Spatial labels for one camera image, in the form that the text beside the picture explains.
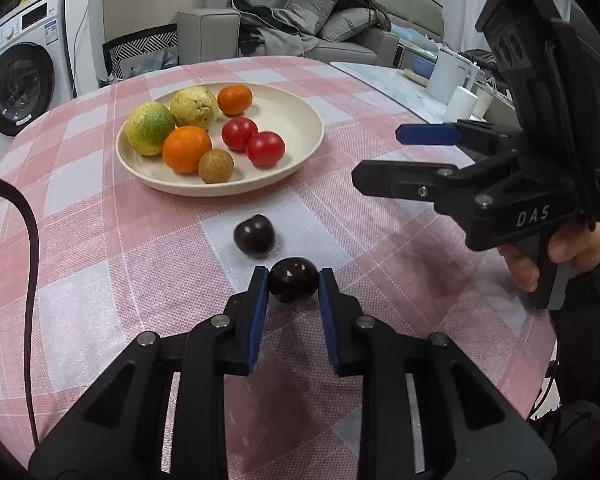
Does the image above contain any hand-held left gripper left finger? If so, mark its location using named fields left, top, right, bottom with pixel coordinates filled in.
left=28, top=265, right=272, bottom=480

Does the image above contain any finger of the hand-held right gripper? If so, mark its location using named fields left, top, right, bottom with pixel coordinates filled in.
left=395, top=118, right=524, bottom=161
left=351, top=152, right=522, bottom=221

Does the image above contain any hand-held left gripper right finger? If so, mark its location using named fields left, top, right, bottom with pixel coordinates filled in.
left=318, top=268, right=562, bottom=480

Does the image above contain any dark cherry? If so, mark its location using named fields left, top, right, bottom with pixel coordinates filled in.
left=233, top=213, right=275, bottom=255
left=269, top=256, right=320, bottom=304

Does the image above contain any cream round plate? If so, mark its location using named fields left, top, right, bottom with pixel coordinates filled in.
left=115, top=81, right=326, bottom=197

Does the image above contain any red cherry tomato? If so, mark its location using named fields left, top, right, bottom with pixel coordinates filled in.
left=221, top=117, right=259, bottom=152
left=246, top=131, right=287, bottom=169

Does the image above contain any brown longan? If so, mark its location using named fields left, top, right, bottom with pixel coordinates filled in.
left=198, top=148, right=235, bottom=185

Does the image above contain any small orange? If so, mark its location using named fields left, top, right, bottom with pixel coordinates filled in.
left=217, top=84, right=254, bottom=116

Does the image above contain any large orange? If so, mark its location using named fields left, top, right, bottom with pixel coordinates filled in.
left=162, top=125, right=213, bottom=175

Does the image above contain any yellow bumpy guava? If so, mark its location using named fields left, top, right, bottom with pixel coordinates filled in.
left=169, top=85, right=219, bottom=131

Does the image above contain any green-yellow citrus fruit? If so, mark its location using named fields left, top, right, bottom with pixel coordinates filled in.
left=124, top=101, right=176, bottom=157

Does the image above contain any person's right forearm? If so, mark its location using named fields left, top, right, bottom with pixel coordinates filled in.
left=549, top=255, right=600, bottom=413

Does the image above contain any person's right hand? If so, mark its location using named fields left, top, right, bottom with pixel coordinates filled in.
left=498, top=223, right=600, bottom=291

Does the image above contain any white cup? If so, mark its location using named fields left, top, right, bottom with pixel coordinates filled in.
left=445, top=84, right=480, bottom=120

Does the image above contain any white kettle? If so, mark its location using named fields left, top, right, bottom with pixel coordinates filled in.
left=426, top=49, right=474, bottom=104

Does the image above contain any cream cup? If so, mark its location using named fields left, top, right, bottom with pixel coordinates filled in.
left=472, top=90, right=494, bottom=119

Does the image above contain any blue bowl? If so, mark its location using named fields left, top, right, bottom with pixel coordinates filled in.
left=410, top=54, right=437, bottom=79

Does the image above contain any marble coffee table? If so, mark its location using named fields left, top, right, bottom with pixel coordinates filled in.
left=329, top=61, right=517, bottom=127

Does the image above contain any dark jacket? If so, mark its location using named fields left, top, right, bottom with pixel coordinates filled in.
left=460, top=48, right=503, bottom=81

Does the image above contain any light blue cushion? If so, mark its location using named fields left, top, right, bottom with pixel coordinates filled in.
left=394, top=26, right=441, bottom=47

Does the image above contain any grey pillow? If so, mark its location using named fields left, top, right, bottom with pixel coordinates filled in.
left=317, top=7, right=381, bottom=44
left=285, top=0, right=343, bottom=42

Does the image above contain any pink checked tablecloth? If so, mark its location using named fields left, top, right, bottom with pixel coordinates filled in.
left=0, top=56, right=558, bottom=480

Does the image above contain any grey blanket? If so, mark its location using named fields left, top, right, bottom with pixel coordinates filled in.
left=260, top=25, right=321, bottom=60

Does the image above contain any dark clothes pile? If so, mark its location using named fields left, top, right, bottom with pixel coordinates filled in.
left=231, top=0, right=301, bottom=56

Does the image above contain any grey sofa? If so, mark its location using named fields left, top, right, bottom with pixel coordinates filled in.
left=176, top=0, right=444, bottom=67

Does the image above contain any patterned black chair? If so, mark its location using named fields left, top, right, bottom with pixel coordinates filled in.
left=102, top=23, right=179, bottom=81

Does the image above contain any white washing machine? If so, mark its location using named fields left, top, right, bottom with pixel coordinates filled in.
left=0, top=0, right=76, bottom=138

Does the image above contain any black cable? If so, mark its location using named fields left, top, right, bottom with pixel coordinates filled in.
left=0, top=172, right=41, bottom=447

